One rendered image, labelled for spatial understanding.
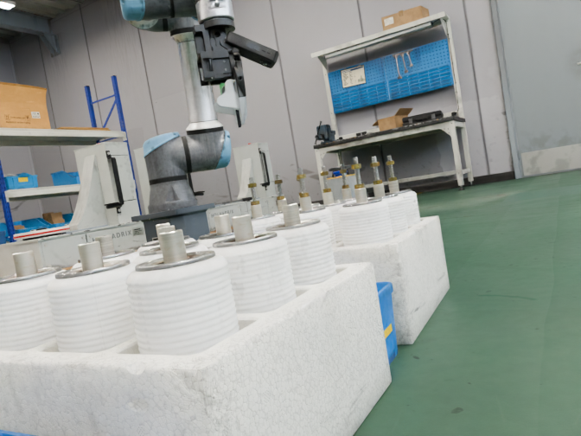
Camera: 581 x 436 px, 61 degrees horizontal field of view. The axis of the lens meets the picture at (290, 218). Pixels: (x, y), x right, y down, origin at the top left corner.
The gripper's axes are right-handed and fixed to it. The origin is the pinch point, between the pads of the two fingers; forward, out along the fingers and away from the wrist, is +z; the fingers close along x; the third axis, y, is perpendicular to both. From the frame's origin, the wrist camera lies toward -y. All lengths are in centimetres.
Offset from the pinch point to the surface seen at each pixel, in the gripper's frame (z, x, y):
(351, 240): 27.3, 18.2, -12.4
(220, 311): 26, 59, 17
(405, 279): 35.1, 25.8, -18.1
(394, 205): 23.0, 12.1, -25.4
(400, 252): 30.2, 25.8, -18.1
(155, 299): 24, 59, 23
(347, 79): -106, -468, -236
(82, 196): -1, -237, 63
